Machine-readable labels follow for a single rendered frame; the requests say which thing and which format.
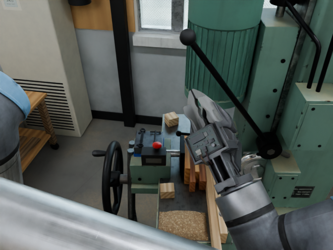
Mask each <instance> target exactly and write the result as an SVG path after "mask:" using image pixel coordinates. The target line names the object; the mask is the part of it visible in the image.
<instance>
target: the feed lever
mask: <svg viewBox="0 0 333 250"><path fill-rule="evenodd" d="M179 38H180V41H181V43H182V44H183V45H185V46H190V47H191V48H192V49H193V51H194V52H195V53H196V54H197V56H198V57H199V58H200V60H201V61H202V62H203V64H204V65H205V66H206V68H207V69H208V70H209V72H210V73H211V74H212V76H213V77H214V78H215V80H216V81H217V82H218V84H219V85H220V86H221V88H222V89H223V90H224V92H225V93H226V94H227V96H228V97H229V98H230V100H231V101H232V102H233V104H234V105H235V106H236V108H237V109H238V110H239V111H240V113H241V114H242V115H243V116H244V118H245V119H246V120H247V122H248V123H249V125H250V126H251V127H252V129H253V130H254V132H255V133H256V134H257V135H258V137H257V138H256V145H257V148H258V151H259V154H260V156H261V157H262V158H264V159H274V158H276V157H278V156H279V155H281V156H283V157H285V158H289V157H290V153H288V152H286V151H284V150H283V149H282V146H281V144H280V141H279V139H278V137H277V135H276V134H275V133H273V132H265V133H262V132H261V130H260V129H259V128H258V126H257V125H256V124H255V122H254V121H253V119H252V118H251V117H250V115H249V114H248V113H247V111H246V110H245V109H244V107H243V106H242V105H241V103H240V102H239V100H238V99H237V98H236V96H235V95H234V93H233V92H232V91H231V89H230V88H229V87H228V85H227V84H226V83H225V81H224V80H223V79H222V77H221V76H220V74H219V73H218V72H217V70H216V69H215V68H214V66H213V65H212V64H211V62H210V61H209V59H208V58H207V57H206V55H205V54H204V53H203V51H202V50H201V49H200V47H199V46H198V45H197V43H196V42H195V41H196V33H195V31H194V30H192V29H190V28H186V29H184V30H182V31H181V33H180V36H179Z"/></svg>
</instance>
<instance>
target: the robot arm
mask: <svg viewBox="0 0 333 250"><path fill-rule="evenodd" d="M198 101H199V102H200V104H201V107H202V108H204V109H205V111H206V114H207V119H208V121H209V122H210V124H209V125H208V123H207V121H206V120H205V119H204V118H203V117H202V115H201V109H200V108H199V106H198ZM30 109H31V105H30V101H29V98H28V96H27V94H26V93H25V91H24V90H23V89H22V88H21V86H20V85H18V84H17V83H16V82H15V81H14V80H13V79H12V78H11V77H9V76H8V75H6V74H5V73H3V72H1V71H0V250H220V249H217V248H214V247H211V246H208V245H205V244H202V243H199V242H196V241H193V240H190V239H187V238H184V237H181V236H178V235H175V234H172V233H168V232H165V231H162V230H159V229H156V228H153V227H150V226H147V225H144V224H141V223H138V222H135V221H132V220H129V219H126V218H123V217H120V216H117V215H114V214H111V213H108V212H105V211H102V210H99V209H96V208H93V207H90V206H87V205H84V204H81V203H78V202H75V201H72V200H69V199H66V198H63V197H60V196H57V195H54V194H51V193H48V192H45V191H42V190H39V189H36V188H33V187H30V186H27V185H24V183H23V176H22V168H21V160H20V152H19V147H20V139H19V130H18V127H19V124H20V123H21V122H22V121H24V120H26V119H27V115H28V114H29V112H30ZM183 112H184V115H185V116H186V117H187V118H188V119H189V120H190V123H191V125H190V135H189V136H187V137H186V138H185V139H183V140H184V142H185V144H186V146H187V149H188V151H189V153H190V155H191V158H192V160H193V162H194V165H200V164H205V165H207V166H209V169H210V171H211V173H212V175H213V177H214V180H215V182H216V185H214V187H215V190H216V192H217V194H218V195H219V194H220V195H221V196H220V197H217V198H216V199H215V202H216V204H217V206H218V209H219V216H220V217H222V218H223V220H224V222H225V224H226V227H227V229H228V231H229V233H230V235H231V238H232V240H233V242H234V244H235V247H236V249H237V250H333V196H331V197H330V199H327V200H324V201H321V202H318V203H315V204H312V205H309V206H306V207H303V208H300V209H297V210H294V211H291V212H288V213H286V214H282V215H278V213H277V211H276V209H275V207H274V205H273V204H272V201H271V199H270V197H269V195H268V193H267V191H266V189H265V188H264V186H263V184H262V182H261V180H257V181H255V182H253V181H252V180H253V179H254V178H253V176H252V174H251V173H248V174H246V175H243V176H241V174H240V172H241V155H242V144H241V142H240V141H239V139H238V137H236V135H235V133H236V132H238V130H237V129H236V128H235V125H234V122H233V119H232V117H231V116H230V115H229V113H228V112H227V111H225V110H224V109H223V108H222V107H220V106H219V105H218V104H217V103H215V102H214V101H213V100H212V99H210V98H209V97H208V96H207V95H205V94H204V93H202V92H200V91H198V90H196V89H191V90H190V91H189V94H188V101H187V106H185V107H183Z"/></svg>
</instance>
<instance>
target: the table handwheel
mask: <svg viewBox="0 0 333 250"><path fill-rule="evenodd" d="M114 152H115V156H114V164H113V170H112V171H111V166H112V159H113V155H114ZM127 178H128V177H127V174H123V154H122V149H121V146H120V144H119V142H118V141H112V142H111V143H110V144H109V145H108V148H107V151H106V154H105V159H104V165H103V174H102V202H103V209H104V211H105V212H108V213H111V214H114V215H117V213H118V211H119V207H120V203H121V197H122V188H123V184H127V183H128V180H127ZM110 187H112V189H113V196H114V202H113V206H112V207H111V191H110Z"/></svg>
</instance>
